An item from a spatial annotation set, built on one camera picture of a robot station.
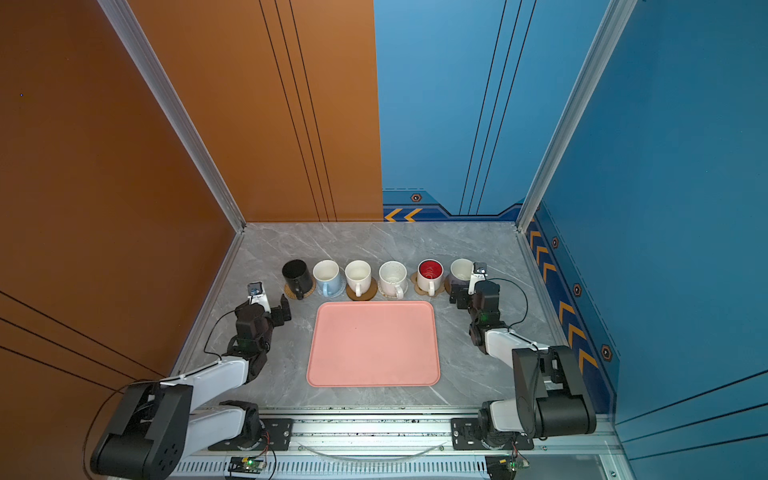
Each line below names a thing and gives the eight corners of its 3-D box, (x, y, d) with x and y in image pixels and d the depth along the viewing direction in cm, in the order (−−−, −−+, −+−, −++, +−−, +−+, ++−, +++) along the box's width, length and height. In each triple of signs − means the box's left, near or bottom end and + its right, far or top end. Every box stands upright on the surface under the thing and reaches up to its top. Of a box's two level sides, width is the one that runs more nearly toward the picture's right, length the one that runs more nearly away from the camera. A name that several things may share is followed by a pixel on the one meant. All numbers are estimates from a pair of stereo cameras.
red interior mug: (418, 300, 100) (420, 286, 93) (417, 273, 107) (418, 258, 100) (442, 300, 100) (446, 286, 93) (439, 273, 107) (442, 258, 100)
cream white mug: (346, 306, 98) (342, 288, 90) (349, 278, 105) (345, 260, 97) (370, 306, 98) (368, 288, 90) (372, 278, 105) (370, 260, 97)
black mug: (285, 285, 104) (276, 268, 96) (303, 272, 107) (296, 255, 100) (301, 301, 99) (293, 285, 92) (319, 287, 103) (313, 270, 96)
